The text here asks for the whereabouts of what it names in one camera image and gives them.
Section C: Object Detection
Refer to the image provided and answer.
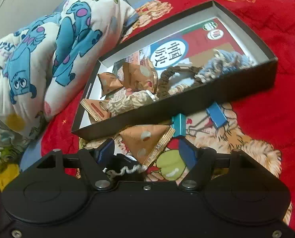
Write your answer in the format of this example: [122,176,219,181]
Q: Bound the black hair scrunchie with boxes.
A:
[103,154,144,182]

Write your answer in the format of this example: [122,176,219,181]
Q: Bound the brown triangular snack packet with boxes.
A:
[122,62,158,93]
[120,125,175,168]
[97,72,123,97]
[80,98,111,122]

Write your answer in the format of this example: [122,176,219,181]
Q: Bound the beige knitted scrunchie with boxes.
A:
[105,84,191,116]

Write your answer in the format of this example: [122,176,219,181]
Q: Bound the brown braided hair tie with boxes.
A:
[155,65,204,100]

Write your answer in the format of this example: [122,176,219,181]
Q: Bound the light blue knitted scrunchie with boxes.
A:
[195,49,254,83]

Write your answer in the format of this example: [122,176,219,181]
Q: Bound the teal binder clip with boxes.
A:
[171,113,186,138]

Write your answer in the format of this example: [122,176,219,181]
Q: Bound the blue binder clip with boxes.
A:
[206,102,228,129]

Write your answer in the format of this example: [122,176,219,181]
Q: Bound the red bed blanket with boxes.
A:
[40,0,295,233]

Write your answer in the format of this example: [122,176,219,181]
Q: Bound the white blue monster quilt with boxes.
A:
[0,0,137,189]

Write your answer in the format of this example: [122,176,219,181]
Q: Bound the colourful history book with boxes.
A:
[113,17,244,80]

